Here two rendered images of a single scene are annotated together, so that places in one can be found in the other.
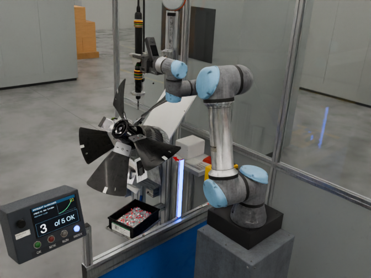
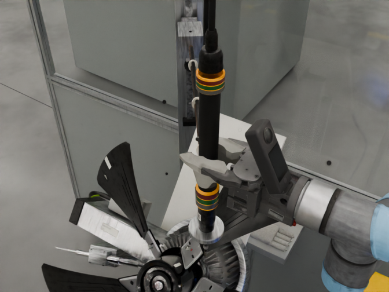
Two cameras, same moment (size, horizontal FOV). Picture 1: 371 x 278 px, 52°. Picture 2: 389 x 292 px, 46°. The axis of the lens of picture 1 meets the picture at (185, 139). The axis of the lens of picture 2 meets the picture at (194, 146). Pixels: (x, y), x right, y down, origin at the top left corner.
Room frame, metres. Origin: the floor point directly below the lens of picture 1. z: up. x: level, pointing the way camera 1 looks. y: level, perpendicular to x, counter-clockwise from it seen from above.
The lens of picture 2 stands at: (1.37, 0.42, 2.16)
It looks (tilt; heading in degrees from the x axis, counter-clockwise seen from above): 41 degrees down; 346
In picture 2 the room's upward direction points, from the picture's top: straight up
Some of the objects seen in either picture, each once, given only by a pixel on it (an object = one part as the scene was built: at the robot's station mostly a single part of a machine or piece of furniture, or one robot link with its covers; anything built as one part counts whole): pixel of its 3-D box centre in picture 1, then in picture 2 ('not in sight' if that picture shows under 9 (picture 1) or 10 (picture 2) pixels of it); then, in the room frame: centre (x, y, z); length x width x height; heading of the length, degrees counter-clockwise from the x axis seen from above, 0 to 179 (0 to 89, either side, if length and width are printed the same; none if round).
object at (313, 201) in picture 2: (163, 65); (314, 203); (1.79, 0.12, 1.62); 0.08 x 0.05 x 0.08; 134
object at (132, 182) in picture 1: (134, 180); not in sight; (1.95, 0.28, 0.91); 0.12 x 0.08 x 0.12; 134
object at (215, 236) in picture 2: (138, 84); (206, 210); (1.93, 0.26, 1.48); 0.09 x 0.07 x 0.10; 169
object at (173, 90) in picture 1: (176, 89); (354, 258); (1.74, 0.05, 1.52); 0.11 x 0.08 x 0.11; 119
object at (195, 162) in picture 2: (134, 59); (202, 174); (1.90, 0.27, 1.61); 0.09 x 0.03 x 0.06; 56
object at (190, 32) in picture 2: (168, 55); (190, 38); (2.54, 0.14, 1.52); 0.10 x 0.07 x 0.08; 169
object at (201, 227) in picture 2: (138, 54); (208, 154); (1.92, 0.26, 1.64); 0.04 x 0.04 x 0.46
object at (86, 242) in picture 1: (86, 245); not in sight; (1.29, 0.38, 0.96); 0.03 x 0.03 x 0.20; 44
